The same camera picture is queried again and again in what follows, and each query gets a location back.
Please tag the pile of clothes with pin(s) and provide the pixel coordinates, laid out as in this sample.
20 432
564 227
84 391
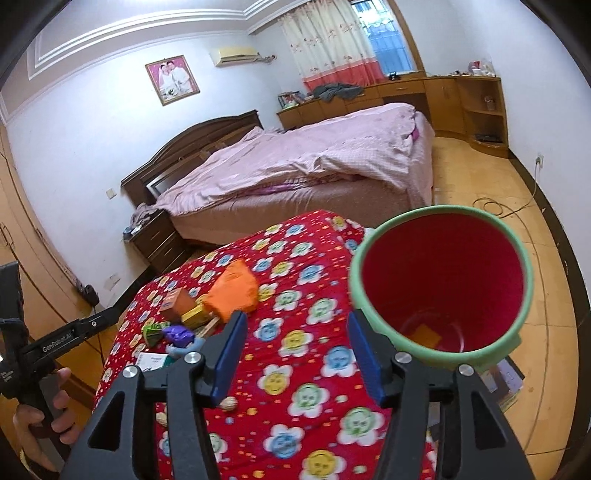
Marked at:
141 217

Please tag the framed wall photo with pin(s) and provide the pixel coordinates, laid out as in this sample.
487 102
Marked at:
171 81

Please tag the low white wall socket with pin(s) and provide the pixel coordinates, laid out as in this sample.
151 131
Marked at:
113 280

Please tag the dark wooden nightstand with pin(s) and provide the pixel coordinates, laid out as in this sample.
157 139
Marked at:
161 244

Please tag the yellow small box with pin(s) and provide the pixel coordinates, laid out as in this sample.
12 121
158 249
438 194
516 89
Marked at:
196 316

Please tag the wooden clothespin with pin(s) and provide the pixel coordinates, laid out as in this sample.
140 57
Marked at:
208 327

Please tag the purple wrapper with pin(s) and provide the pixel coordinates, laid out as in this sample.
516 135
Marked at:
179 333

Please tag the pink checked blanket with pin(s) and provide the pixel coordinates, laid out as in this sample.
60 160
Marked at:
300 157

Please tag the person's left hand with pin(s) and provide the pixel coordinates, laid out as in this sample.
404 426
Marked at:
59 392

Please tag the green toy piece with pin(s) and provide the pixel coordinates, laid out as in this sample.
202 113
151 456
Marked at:
152 333

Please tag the orange plush toy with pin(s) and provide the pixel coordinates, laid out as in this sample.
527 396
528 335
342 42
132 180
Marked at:
233 290

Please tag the black charger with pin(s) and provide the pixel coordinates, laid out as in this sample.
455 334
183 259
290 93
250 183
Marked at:
88 294

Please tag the wooden bed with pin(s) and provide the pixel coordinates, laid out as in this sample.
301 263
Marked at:
323 205

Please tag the wooden corner shelf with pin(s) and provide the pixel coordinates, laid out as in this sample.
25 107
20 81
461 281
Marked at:
475 92

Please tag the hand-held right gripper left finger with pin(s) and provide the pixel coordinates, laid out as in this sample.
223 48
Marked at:
229 355

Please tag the window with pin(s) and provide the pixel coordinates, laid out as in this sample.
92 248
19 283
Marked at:
390 46

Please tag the grey clothes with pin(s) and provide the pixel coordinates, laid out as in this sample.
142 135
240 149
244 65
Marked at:
337 91

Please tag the brown small box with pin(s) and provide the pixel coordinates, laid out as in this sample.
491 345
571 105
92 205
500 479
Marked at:
178 303

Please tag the long wooden desk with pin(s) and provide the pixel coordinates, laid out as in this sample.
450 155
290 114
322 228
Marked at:
415 90

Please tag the red floral cloth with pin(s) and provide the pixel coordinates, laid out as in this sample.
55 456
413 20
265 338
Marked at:
295 300

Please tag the small items on shelf top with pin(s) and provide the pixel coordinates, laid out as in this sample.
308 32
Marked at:
480 69

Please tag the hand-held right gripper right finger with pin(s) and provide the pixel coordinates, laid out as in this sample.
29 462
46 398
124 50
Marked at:
365 357

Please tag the wall air conditioner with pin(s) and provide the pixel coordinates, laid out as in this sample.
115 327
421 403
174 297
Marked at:
233 55

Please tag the peanut shell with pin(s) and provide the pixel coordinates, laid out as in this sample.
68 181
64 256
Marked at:
229 404

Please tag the dark wooden headboard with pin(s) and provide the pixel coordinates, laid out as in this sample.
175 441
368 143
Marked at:
184 143

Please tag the red bin with green rim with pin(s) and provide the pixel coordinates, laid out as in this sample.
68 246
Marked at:
438 272

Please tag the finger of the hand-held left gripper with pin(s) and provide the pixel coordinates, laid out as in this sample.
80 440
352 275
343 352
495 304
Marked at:
99 322

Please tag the floral curtain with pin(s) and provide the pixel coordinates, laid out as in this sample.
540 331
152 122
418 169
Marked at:
323 41

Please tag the white medicine box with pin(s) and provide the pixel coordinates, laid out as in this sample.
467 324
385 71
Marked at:
152 362

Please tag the yellow paper piece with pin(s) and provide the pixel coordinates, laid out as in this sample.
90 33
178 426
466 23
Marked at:
427 336

